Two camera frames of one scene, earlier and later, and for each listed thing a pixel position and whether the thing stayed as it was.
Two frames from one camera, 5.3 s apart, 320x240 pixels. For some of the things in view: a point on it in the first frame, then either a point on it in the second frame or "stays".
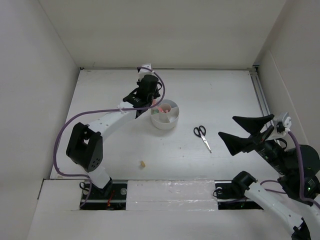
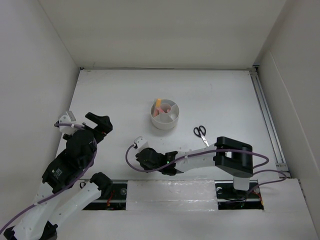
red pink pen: [165, 111] stays
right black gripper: [253, 125] to [146, 167]
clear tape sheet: [172, 195] stays
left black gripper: [156, 95] to [104, 126]
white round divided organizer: [165, 115] stays
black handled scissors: [200, 132] stays
